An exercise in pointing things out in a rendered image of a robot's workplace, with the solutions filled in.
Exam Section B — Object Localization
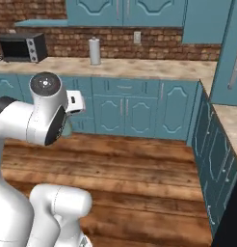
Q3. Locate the white wall socket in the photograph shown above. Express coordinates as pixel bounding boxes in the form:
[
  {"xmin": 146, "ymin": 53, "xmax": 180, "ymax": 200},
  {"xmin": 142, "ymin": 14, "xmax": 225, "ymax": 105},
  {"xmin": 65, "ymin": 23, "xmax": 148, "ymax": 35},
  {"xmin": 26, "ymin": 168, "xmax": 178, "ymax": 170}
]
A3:
[{"xmin": 133, "ymin": 30, "xmax": 142, "ymax": 44}]

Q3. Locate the black microwave oven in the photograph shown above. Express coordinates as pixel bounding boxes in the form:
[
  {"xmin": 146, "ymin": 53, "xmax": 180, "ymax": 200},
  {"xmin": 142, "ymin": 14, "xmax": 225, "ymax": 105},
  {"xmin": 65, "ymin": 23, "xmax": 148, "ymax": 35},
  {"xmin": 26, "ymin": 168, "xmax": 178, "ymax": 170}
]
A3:
[{"xmin": 0, "ymin": 32, "xmax": 49, "ymax": 64}]

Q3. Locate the white paper towel roll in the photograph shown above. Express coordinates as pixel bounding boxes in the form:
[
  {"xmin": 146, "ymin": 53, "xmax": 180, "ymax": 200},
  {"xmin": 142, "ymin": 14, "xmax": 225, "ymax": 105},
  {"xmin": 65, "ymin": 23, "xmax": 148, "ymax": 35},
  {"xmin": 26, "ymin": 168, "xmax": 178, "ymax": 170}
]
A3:
[{"xmin": 88, "ymin": 36, "xmax": 102, "ymax": 67}]

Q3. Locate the teal drawer front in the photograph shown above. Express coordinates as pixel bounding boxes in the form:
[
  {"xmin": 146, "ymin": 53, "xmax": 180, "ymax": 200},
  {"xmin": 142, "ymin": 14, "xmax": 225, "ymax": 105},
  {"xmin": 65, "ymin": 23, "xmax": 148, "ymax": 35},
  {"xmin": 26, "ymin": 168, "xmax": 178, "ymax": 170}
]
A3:
[{"xmin": 92, "ymin": 76, "xmax": 161, "ymax": 98}]

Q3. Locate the wide teal base cupboard door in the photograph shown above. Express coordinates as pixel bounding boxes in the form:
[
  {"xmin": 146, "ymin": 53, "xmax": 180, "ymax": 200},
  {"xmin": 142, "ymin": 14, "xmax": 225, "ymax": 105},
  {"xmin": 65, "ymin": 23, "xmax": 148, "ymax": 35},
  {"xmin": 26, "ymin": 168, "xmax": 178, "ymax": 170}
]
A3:
[{"xmin": 154, "ymin": 79, "xmax": 199, "ymax": 142}]

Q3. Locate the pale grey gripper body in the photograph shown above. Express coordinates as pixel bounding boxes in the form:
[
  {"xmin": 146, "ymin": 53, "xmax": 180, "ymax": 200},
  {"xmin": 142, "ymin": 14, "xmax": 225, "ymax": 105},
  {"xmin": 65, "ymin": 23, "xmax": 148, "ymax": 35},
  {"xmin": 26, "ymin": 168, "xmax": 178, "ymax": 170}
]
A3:
[{"xmin": 61, "ymin": 119, "xmax": 73, "ymax": 140}]

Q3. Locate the silver fridge handle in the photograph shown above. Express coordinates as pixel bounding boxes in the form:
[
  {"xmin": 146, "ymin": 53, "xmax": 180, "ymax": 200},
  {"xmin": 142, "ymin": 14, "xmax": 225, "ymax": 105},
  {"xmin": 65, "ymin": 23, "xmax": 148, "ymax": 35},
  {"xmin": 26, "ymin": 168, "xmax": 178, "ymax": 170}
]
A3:
[{"xmin": 226, "ymin": 41, "xmax": 237, "ymax": 91}]

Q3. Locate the teal tall side panel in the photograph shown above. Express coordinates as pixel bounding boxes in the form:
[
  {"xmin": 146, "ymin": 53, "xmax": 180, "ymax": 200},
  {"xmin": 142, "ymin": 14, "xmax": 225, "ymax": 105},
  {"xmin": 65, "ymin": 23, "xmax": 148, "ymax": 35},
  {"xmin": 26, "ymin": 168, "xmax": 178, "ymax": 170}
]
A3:
[{"xmin": 181, "ymin": 0, "xmax": 236, "ymax": 45}]

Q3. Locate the teal wall cupboard door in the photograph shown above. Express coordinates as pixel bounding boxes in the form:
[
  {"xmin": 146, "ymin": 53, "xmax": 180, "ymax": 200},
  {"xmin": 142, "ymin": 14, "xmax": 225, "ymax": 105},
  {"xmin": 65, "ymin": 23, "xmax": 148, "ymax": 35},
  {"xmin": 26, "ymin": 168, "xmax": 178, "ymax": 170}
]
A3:
[
  {"xmin": 65, "ymin": 0, "xmax": 124, "ymax": 28},
  {"xmin": 122, "ymin": 0, "xmax": 188, "ymax": 28}
]

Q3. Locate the teal wall shelf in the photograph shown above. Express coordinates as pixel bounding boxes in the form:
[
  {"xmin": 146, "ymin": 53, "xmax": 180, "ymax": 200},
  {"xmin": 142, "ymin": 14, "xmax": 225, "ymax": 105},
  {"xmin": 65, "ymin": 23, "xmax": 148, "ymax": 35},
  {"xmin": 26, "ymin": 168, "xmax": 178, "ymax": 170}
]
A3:
[{"xmin": 13, "ymin": 18, "xmax": 68, "ymax": 29}]

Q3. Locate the teal base cupboard run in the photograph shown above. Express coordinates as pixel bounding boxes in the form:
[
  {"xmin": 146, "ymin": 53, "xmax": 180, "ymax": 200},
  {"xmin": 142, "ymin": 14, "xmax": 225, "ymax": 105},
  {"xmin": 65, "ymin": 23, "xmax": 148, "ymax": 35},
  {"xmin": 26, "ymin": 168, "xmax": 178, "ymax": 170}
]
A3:
[{"xmin": 186, "ymin": 81, "xmax": 237, "ymax": 239}]

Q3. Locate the black appliance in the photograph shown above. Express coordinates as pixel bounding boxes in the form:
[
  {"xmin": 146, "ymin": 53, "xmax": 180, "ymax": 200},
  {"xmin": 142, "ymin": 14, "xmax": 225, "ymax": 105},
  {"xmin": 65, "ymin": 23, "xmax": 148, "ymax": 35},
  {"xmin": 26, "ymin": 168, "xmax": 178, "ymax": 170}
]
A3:
[{"xmin": 210, "ymin": 178, "xmax": 237, "ymax": 247}]

